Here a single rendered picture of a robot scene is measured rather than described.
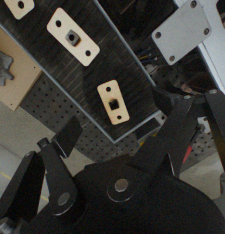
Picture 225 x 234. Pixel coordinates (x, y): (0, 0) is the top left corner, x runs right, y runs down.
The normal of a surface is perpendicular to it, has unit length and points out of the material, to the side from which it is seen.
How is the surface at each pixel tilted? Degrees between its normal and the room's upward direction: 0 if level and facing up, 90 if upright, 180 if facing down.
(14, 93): 3
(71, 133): 90
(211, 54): 0
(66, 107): 0
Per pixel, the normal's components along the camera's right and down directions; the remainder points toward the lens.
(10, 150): -0.03, 0.38
